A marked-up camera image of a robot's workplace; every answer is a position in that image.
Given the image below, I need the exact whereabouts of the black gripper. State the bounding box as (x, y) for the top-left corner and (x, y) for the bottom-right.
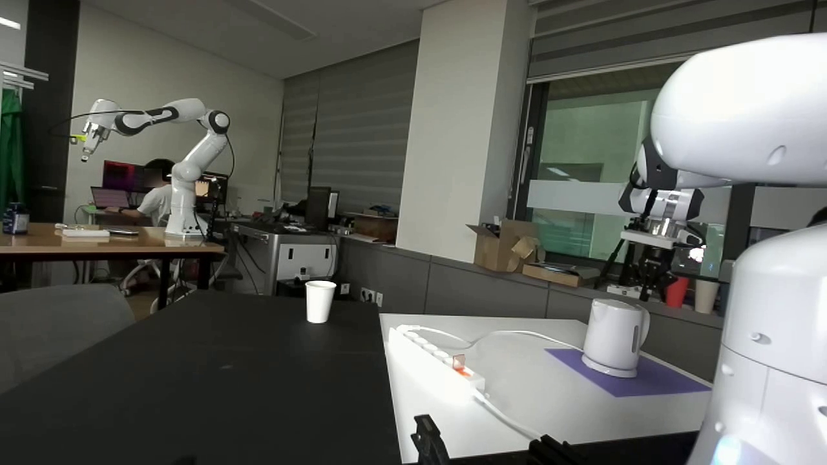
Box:
(638, 246), (701, 285)

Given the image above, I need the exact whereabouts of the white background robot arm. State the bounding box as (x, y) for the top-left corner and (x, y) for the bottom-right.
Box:
(71, 99), (230, 241)

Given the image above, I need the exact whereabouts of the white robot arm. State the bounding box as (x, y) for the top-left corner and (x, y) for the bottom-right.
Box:
(637, 32), (827, 465)

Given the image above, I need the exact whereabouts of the white electric kettle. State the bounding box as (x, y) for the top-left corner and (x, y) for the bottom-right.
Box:
(583, 299), (651, 378)

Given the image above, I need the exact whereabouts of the red cup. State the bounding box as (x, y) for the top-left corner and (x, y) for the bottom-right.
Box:
(664, 277), (691, 309)

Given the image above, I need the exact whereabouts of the beige paper cup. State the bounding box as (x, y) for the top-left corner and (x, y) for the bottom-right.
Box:
(692, 280), (720, 315)

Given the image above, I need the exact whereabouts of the purple mat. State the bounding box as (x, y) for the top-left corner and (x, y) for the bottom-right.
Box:
(545, 347), (714, 400)

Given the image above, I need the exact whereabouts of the cardboard box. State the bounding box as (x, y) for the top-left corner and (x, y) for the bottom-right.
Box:
(474, 220), (540, 275)

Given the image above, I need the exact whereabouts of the white power strip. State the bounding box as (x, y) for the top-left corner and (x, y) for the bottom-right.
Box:
(399, 329), (487, 392)

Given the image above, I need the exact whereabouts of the black table clamp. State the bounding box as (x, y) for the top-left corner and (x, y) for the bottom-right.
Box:
(411, 414), (449, 465)

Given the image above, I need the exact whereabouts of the white paper cup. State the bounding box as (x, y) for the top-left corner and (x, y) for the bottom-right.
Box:
(305, 280), (337, 325)

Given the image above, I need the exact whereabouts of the grey metal cabinet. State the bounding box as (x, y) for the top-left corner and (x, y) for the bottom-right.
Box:
(229, 224), (338, 294)

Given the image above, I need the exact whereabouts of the seated person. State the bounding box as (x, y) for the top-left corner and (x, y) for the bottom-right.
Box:
(134, 158), (174, 227)

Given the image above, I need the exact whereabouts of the dark computer monitor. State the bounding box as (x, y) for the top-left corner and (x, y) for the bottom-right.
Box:
(103, 160), (154, 193)

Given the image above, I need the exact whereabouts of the wooden table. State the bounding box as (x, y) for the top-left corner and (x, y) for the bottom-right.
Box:
(0, 223), (226, 308)

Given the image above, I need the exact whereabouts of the black camera tripod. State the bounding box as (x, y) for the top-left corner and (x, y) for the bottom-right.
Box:
(594, 237), (669, 302)

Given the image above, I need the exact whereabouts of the white power cable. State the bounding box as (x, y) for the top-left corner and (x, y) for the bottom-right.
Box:
(386, 324), (598, 445)

